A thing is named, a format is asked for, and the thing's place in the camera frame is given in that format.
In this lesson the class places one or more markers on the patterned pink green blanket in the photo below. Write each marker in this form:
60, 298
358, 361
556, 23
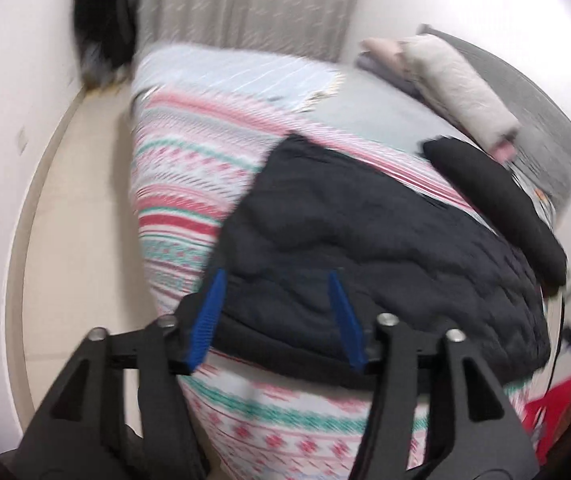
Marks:
185, 180

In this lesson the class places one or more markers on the grey pillow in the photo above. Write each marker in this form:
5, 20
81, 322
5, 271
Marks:
380, 71

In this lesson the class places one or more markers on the pale pink pillow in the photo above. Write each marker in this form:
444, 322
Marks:
383, 50

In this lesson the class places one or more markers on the grey dotted curtain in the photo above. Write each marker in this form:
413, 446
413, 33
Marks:
250, 5

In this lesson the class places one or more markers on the dark hanging clothes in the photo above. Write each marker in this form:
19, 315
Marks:
107, 20

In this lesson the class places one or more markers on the light blue striped sheet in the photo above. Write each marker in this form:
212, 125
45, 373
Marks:
240, 75

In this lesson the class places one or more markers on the black long cushion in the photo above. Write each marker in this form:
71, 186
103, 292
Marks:
505, 200

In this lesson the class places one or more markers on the small mauve pillow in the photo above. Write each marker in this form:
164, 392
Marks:
501, 149

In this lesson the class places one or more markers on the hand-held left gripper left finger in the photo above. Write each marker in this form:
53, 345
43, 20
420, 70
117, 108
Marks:
208, 320

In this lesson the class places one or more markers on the white pillow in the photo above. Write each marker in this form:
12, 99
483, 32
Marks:
455, 85

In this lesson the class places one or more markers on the grey bed sheet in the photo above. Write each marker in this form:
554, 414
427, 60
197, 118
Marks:
380, 115

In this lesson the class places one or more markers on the red plastic chair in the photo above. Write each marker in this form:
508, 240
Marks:
555, 410

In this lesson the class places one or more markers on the grey padded headboard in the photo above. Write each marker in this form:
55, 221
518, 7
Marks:
540, 125

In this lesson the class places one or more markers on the black quilted jacket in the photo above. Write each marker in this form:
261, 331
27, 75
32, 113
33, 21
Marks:
365, 220

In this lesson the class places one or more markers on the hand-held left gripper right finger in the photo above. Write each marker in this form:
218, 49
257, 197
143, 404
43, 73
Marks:
348, 325

